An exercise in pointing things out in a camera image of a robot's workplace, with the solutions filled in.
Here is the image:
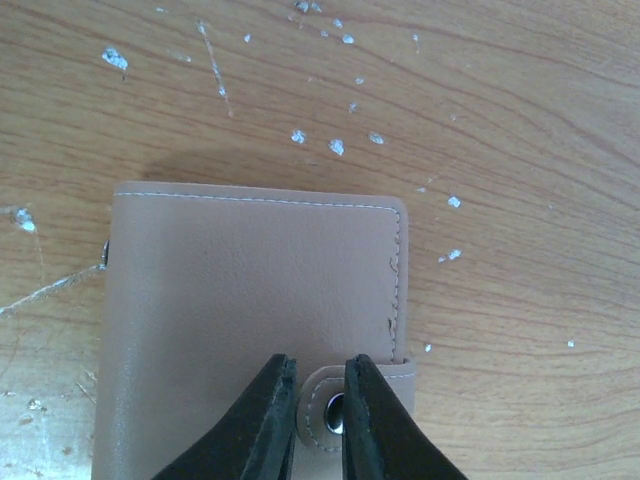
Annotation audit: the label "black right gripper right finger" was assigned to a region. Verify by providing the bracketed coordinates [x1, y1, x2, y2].
[342, 354, 465, 480]

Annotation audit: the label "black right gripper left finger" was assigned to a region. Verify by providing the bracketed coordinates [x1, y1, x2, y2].
[155, 354, 297, 480]

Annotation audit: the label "pink card holder wallet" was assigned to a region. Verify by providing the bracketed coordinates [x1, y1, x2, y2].
[92, 182, 416, 479]

